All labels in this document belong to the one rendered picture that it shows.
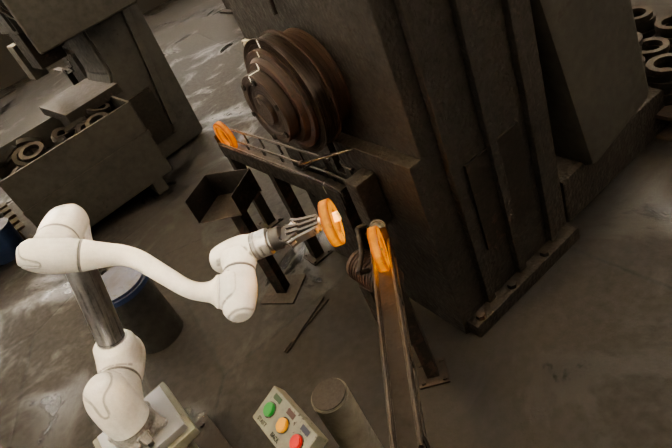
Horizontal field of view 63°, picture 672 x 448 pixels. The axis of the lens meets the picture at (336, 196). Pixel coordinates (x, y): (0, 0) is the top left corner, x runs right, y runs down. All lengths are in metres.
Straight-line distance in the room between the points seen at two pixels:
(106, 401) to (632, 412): 1.74
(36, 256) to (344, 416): 1.02
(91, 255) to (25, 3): 2.77
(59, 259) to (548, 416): 1.67
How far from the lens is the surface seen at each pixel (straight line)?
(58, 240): 1.85
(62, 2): 4.40
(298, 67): 1.85
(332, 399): 1.74
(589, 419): 2.16
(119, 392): 2.11
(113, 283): 2.99
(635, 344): 2.33
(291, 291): 2.92
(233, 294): 1.68
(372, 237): 1.76
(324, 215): 1.67
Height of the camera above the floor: 1.87
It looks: 33 degrees down
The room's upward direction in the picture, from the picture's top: 25 degrees counter-clockwise
